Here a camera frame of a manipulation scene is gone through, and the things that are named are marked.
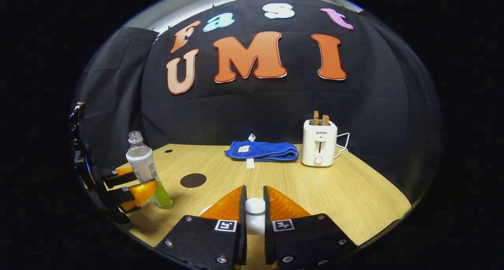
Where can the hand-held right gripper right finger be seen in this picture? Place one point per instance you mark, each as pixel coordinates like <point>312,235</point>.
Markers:
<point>268,242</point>

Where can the white teacup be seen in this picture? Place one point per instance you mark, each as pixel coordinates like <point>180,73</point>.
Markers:
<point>204,211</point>

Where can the blue folded towel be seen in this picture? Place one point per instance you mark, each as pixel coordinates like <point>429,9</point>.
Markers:
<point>267,151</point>

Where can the brown bread slice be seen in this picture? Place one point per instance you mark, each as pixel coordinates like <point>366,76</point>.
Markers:
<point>325,119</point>
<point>315,117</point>

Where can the white toaster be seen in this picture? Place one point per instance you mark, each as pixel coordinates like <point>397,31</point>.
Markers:
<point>319,148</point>

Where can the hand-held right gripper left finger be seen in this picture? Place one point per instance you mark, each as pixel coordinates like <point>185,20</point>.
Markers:
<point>242,242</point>

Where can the dark brown round coaster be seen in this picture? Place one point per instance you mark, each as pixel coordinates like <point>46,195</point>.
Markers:
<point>193,180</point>

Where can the black backdrop cloth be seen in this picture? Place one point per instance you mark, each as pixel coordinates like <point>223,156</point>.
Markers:
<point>256,112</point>

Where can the white teacup lid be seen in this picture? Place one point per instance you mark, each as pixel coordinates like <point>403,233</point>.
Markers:
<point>255,207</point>

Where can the clear water bottle green base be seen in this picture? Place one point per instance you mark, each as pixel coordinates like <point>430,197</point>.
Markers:
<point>141,159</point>

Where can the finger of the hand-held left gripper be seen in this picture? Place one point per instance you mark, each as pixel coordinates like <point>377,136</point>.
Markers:
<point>122,178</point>
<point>138,193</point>

